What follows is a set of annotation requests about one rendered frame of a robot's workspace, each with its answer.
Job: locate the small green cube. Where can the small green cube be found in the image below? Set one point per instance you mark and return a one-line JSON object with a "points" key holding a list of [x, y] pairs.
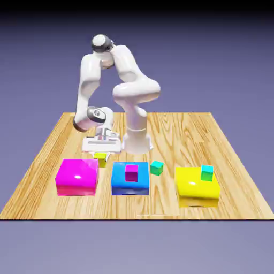
{"points": [[207, 173], [156, 168]]}

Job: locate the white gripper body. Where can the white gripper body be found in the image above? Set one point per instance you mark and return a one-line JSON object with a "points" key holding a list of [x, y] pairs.
{"points": [[100, 146]]}

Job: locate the large magenta box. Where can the large magenta box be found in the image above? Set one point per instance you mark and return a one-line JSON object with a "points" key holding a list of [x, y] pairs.
{"points": [[77, 177]]}

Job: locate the large yellow box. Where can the large yellow box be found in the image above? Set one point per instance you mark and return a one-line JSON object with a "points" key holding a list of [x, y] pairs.
{"points": [[192, 188]]}

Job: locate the small magenta cube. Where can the small magenta cube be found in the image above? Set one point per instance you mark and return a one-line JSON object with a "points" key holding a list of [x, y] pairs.
{"points": [[131, 173]]}

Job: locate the small yellow cube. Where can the small yellow cube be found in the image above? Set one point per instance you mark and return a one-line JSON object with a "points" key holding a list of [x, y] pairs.
{"points": [[100, 159]]}

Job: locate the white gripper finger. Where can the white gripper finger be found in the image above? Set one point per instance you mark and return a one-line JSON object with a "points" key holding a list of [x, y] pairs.
{"points": [[92, 155], [107, 156]]}

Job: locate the large blue box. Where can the large blue box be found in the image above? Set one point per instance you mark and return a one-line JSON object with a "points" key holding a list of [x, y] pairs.
{"points": [[119, 182]]}

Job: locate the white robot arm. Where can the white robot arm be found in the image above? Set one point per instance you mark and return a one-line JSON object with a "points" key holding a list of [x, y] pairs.
{"points": [[132, 85]]}

